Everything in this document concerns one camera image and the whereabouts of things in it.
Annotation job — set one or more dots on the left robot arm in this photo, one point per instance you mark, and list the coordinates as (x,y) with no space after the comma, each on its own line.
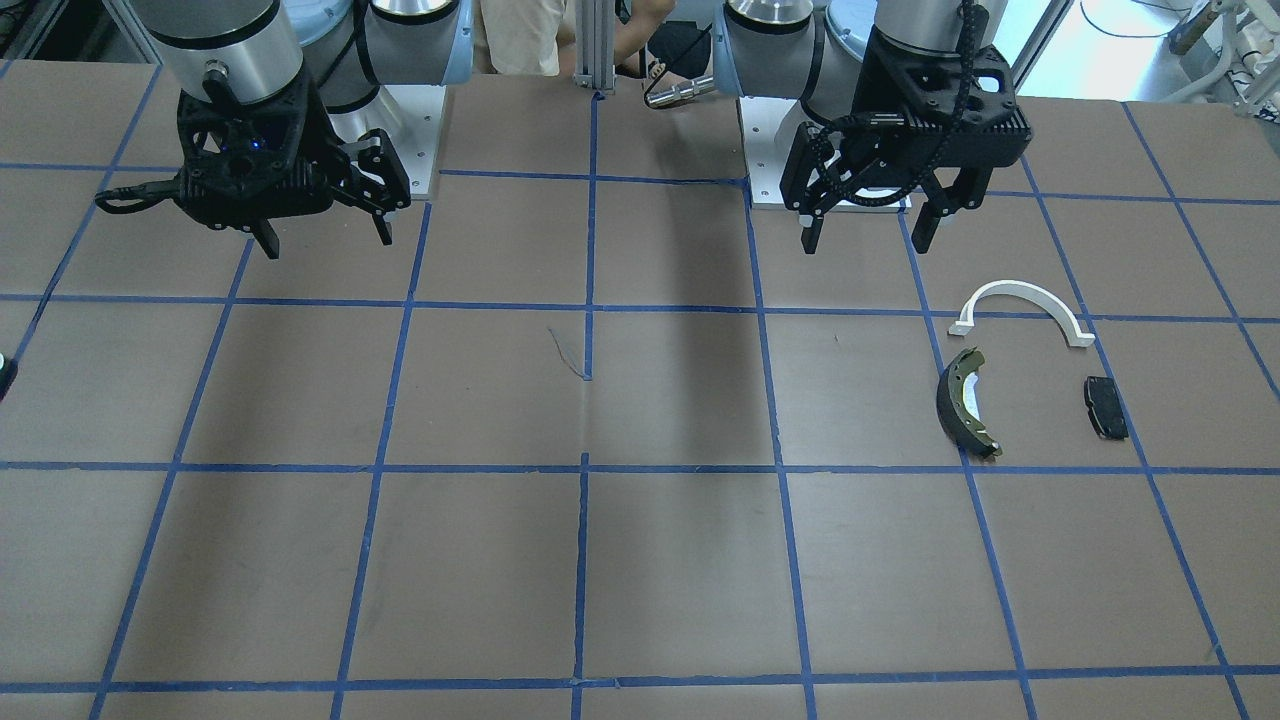
(809,54)

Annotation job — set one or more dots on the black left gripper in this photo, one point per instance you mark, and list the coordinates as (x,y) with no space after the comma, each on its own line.
(868,150)

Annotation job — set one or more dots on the olive brake shoe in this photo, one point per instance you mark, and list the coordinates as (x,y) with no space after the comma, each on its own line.
(957,405)

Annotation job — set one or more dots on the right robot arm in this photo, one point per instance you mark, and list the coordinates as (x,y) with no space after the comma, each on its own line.
(237,53)

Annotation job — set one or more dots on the aluminium frame post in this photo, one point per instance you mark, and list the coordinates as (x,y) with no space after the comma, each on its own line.
(594,33)

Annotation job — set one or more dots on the person in beige shirt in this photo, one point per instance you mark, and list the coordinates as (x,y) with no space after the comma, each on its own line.
(530,38)

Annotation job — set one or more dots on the black brake pad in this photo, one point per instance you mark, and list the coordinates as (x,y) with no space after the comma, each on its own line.
(1105,408)

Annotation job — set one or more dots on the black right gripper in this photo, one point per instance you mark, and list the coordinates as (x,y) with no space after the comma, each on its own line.
(318,143)

